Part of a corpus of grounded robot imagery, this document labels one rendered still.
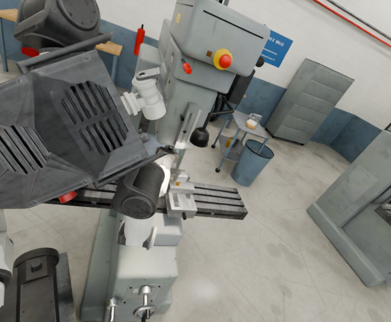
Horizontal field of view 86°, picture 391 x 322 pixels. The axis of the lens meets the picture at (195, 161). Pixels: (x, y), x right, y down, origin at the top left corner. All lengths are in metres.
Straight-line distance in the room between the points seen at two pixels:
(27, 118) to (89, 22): 0.24
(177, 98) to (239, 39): 0.32
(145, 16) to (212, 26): 4.43
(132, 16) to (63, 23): 4.63
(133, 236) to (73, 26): 0.57
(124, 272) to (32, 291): 0.42
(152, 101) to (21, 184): 0.34
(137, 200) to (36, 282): 0.92
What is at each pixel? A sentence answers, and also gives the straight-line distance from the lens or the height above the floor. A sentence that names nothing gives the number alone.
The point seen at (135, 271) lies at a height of 0.75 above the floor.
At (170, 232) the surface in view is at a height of 0.87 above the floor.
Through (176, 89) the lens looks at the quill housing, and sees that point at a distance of 0.90.
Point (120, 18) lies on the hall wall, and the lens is 5.17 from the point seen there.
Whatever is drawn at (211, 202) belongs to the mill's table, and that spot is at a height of 0.95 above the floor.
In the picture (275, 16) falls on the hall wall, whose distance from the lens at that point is 5.82.
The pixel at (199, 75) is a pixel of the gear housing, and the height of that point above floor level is 1.67.
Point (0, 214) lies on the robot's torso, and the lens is 0.85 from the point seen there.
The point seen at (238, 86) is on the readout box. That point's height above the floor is 1.62.
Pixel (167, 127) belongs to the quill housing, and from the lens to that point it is 0.96.
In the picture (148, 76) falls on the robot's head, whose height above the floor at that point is 1.68.
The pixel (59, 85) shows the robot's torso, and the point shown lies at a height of 1.68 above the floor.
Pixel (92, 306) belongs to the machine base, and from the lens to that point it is 1.74.
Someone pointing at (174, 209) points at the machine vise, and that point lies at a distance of 1.14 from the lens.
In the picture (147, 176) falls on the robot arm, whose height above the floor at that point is 1.45.
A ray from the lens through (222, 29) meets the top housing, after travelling 0.75.
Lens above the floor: 1.83
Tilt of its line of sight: 32 degrees down
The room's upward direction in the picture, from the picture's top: 24 degrees clockwise
